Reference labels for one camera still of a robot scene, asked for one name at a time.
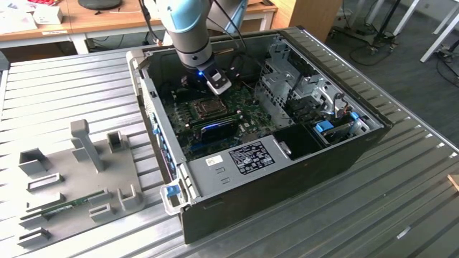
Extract black PC case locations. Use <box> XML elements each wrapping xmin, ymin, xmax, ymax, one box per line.
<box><xmin>126</xmin><ymin>26</ymin><xmax>395</xmax><ymax>245</ymax></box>

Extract wooden desk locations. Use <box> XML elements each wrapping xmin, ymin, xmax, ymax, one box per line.
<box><xmin>0</xmin><ymin>0</ymin><xmax>89</xmax><ymax>54</ymax></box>
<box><xmin>65</xmin><ymin>0</ymin><xmax>279</xmax><ymax>54</ymax></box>

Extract black disk wire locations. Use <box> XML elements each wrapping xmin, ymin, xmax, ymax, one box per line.
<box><xmin>331</xmin><ymin>92</ymin><xmax>351</xmax><ymax>119</ymax></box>

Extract grey power supply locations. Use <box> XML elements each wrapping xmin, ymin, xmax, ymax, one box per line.
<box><xmin>184</xmin><ymin>134</ymin><xmax>295</xmax><ymax>198</ymax></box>

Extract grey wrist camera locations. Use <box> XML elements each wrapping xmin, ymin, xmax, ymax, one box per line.
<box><xmin>198</xmin><ymin>62</ymin><xmax>234</xmax><ymax>96</ymax></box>

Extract white cardboard box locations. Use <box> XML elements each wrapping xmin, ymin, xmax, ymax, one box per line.
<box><xmin>32</xmin><ymin>5</ymin><xmax>64</xmax><ymax>25</ymax></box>

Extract metal socket cover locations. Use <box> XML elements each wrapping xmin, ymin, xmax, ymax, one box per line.
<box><xmin>194</xmin><ymin>95</ymin><xmax>230</xmax><ymax>120</ymax></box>

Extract green RAM stick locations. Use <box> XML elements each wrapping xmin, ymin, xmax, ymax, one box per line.
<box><xmin>39</xmin><ymin>195</ymin><xmax>95</xmax><ymax>217</ymax></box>
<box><xmin>188</xmin><ymin>114</ymin><xmax>240</xmax><ymax>128</ymax></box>

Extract blue expansion slot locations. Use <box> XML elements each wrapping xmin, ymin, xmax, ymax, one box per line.
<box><xmin>191</xmin><ymin>140</ymin><xmax>218</xmax><ymax>153</ymax></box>

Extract CPU socket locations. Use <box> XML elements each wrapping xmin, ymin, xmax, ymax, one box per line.
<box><xmin>191</xmin><ymin>94</ymin><xmax>231</xmax><ymax>121</ymax></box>

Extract grey parts rack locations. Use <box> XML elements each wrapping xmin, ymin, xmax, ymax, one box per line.
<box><xmin>16</xmin><ymin>119</ymin><xmax>147</xmax><ymax>249</ymax></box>

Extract white paper sheets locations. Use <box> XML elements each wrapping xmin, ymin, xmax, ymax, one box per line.
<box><xmin>0</xmin><ymin>2</ymin><xmax>37</xmax><ymax>35</ymax></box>

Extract black round pad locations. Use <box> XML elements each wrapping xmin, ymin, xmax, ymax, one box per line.
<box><xmin>77</xmin><ymin>0</ymin><xmax>122</xmax><ymax>11</ymax></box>

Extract hard disk in blue carrier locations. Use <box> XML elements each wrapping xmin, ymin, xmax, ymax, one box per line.
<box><xmin>312</xmin><ymin>120</ymin><xmax>356</xmax><ymax>146</ymax></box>

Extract metal drive cage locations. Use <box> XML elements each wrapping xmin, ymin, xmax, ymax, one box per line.
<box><xmin>256</xmin><ymin>36</ymin><xmax>331</xmax><ymax>127</ymax></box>

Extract black graphics card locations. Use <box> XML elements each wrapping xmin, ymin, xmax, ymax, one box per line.
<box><xmin>199</xmin><ymin>119</ymin><xmax>240</xmax><ymax>145</ymax></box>

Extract silver CPU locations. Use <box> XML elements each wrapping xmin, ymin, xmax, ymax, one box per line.
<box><xmin>199</xmin><ymin>101</ymin><xmax>222</xmax><ymax>113</ymax></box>

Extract wooden cabinet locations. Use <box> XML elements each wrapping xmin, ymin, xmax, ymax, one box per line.
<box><xmin>288</xmin><ymin>0</ymin><xmax>342</xmax><ymax>42</ymax></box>

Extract green motherboard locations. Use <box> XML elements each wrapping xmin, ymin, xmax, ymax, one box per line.
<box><xmin>163</xmin><ymin>80</ymin><xmax>299</xmax><ymax>162</ymax></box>

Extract white table frame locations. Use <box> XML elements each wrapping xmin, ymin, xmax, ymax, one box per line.
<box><xmin>419</xmin><ymin>15</ymin><xmax>459</xmax><ymax>63</ymax></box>
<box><xmin>392</xmin><ymin>0</ymin><xmax>422</xmax><ymax>36</ymax></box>

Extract black wheeled stand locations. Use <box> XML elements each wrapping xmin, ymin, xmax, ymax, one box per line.
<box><xmin>328</xmin><ymin>0</ymin><xmax>404</xmax><ymax>56</ymax></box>

